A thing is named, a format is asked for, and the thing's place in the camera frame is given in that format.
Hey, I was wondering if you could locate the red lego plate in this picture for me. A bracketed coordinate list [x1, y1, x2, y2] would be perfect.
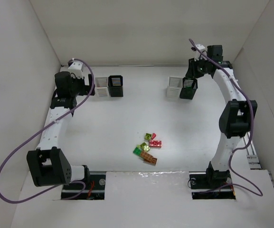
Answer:
[149, 140, 162, 148]

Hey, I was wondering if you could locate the left black slotted bin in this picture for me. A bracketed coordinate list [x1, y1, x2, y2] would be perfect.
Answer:
[108, 75, 123, 97]

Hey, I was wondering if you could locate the left white slotted bin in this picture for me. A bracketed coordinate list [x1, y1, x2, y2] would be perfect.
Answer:
[95, 76, 110, 98]

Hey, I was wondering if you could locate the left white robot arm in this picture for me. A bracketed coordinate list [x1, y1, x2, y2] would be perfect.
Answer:
[27, 71, 94, 187]

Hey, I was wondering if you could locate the right white slotted bin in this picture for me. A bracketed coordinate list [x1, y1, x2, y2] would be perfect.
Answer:
[166, 76, 183, 99]

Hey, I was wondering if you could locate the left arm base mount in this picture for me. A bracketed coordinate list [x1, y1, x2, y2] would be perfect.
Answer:
[60, 171, 106, 200]

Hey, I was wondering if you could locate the orange lego plate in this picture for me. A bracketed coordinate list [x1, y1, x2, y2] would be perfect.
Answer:
[140, 152, 158, 165]

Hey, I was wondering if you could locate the lime green lego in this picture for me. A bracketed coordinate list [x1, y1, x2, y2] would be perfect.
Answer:
[140, 142, 151, 152]
[144, 133, 152, 141]

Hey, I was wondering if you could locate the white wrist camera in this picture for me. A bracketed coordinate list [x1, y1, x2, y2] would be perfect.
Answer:
[67, 60, 84, 79]
[194, 44, 207, 61]

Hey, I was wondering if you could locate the black slotted bin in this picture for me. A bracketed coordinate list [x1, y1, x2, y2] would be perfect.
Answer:
[108, 75, 123, 97]
[179, 77, 198, 100]

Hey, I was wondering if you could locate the green square lego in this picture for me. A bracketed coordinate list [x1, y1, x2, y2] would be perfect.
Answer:
[133, 147, 142, 156]

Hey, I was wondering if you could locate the aluminium rail right side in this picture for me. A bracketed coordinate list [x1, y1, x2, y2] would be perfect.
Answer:
[246, 141, 262, 170]

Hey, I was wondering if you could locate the white slotted bin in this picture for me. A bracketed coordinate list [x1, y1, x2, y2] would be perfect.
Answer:
[166, 76, 183, 99]
[95, 76, 110, 98]

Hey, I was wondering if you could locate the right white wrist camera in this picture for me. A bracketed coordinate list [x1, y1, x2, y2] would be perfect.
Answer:
[194, 44, 207, 61]

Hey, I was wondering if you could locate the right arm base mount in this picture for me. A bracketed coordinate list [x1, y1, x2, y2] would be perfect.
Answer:
[188, 172, 236, 200]

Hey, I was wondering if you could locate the right black slotted bin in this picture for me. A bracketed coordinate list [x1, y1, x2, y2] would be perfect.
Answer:
[179, 77, 198, 100]

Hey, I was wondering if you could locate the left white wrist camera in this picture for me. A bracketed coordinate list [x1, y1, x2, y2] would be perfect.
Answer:
[67, 60, 84, 79]

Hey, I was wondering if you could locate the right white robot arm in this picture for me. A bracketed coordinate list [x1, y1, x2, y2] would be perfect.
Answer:
[183, 44, 257, 190]

